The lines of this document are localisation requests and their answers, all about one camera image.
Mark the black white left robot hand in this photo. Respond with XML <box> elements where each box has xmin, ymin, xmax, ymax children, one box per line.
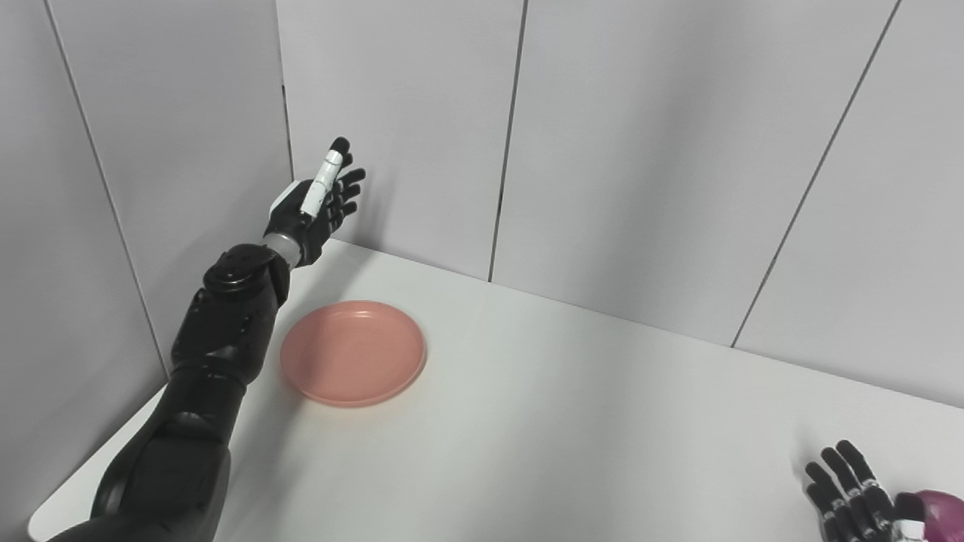
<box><xmin>264</xmin><ymin>137</ymin><xmax>367</xmax><ymax>269</ymax></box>

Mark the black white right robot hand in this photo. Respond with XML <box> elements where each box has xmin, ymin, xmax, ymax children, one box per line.
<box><xmin>804</xmin><ymin>440</ymin><xmax>929</xmax><ymax>542</ymax></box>

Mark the pink round plate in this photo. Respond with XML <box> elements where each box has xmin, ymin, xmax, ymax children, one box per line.
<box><xmin>280</xmin><ymin>300</ymin><xmax>428</xmax><ymax>409</ymax></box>

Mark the red onion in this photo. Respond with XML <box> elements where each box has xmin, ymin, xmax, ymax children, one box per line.
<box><xmin>915</xmin><ymin>489</ymin><xmax>964</xmax><ymax>542</ymax></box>

